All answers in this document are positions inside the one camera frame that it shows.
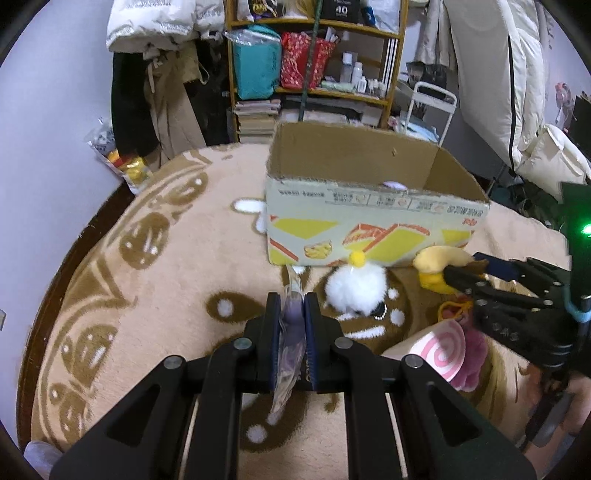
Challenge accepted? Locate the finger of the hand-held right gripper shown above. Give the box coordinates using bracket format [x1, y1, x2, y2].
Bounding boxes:
[471, 252, 574, 297]
[442, 266, 574, 343]

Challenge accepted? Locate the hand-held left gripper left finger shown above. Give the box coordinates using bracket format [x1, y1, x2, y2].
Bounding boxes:
[49, 292, 282, 480]

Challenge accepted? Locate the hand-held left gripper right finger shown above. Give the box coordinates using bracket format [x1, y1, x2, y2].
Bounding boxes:
[302, 292, 539, 480]

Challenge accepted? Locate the clear plastic packet purple toy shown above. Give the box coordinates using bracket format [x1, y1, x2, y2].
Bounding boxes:
[271, 265, 310, 416]

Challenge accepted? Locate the yellow plush toy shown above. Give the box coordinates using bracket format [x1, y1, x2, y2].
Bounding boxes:
[413, 246, 490, 294]

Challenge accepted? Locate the white fluffy pompom plush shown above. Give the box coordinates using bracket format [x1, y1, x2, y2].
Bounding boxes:
[324, 251, 389, 317]

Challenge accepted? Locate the pink swirl round plush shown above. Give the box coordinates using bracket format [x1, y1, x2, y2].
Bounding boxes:
[381, 318, 467, 384]

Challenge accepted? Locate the printed cardboard box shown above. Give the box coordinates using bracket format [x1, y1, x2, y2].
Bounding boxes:
[264, 121, 491, 269]

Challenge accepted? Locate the person's right hand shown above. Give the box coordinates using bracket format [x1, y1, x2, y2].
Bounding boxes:
[530, 367, 591, 439]

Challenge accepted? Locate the pink fuzzy plush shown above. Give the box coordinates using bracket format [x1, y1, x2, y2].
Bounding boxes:
[450, 323, 489, 393]

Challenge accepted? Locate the beige patterned rug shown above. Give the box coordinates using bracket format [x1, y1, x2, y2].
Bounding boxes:
[30, 142, 574, 480]

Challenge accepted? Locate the cream tote bag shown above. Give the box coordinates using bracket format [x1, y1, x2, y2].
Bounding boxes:
[515, 124, 591, 204]

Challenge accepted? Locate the white metal cart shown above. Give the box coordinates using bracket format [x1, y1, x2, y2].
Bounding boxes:
[398, 81, 459, 149]

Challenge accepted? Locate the white long down coat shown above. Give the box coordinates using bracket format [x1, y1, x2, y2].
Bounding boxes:
[441, 0, 568, 172]

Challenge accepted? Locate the stack of books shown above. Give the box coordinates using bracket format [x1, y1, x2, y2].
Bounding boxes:
[232, 98, 282, 144]

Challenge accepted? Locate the wooden shelf unit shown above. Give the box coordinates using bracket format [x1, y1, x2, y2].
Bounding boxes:
[224, 0, 410, 144]

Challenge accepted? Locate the group of small white bottles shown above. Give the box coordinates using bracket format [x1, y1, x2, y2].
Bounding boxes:
[341, 52, 387, 99]

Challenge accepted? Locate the plastic bag of snacks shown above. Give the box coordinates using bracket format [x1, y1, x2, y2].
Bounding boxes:
[88, 117, 155, 195]

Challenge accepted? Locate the beige coat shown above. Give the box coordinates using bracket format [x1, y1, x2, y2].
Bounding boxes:
[142, 39, 209, 160]

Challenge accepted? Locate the white cloth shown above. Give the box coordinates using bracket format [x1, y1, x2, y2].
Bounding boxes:
[23, 440, 63, 479]

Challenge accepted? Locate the black hanging garment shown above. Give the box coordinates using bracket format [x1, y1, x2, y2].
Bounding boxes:
[111, 51, 160, 160]

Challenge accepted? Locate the teal storage bag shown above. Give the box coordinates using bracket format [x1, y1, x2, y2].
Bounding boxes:
[231, 25, 282, 101]

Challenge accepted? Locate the red patterned bag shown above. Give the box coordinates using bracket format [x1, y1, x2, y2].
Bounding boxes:
[280, 31, 337, 90]

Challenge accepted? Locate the green pole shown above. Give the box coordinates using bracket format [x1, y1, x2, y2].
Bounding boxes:
[298, 0, 324, 123]

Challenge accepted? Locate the white puffer jacket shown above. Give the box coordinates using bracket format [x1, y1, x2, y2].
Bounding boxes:
[106, 0, 228, 52]

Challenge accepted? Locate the yellow cord loop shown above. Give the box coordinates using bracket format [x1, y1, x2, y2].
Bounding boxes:
[437, 299, 475, 322]

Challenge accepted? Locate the wall poster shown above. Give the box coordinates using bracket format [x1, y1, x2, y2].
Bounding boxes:
[553, 81, 591, 134]

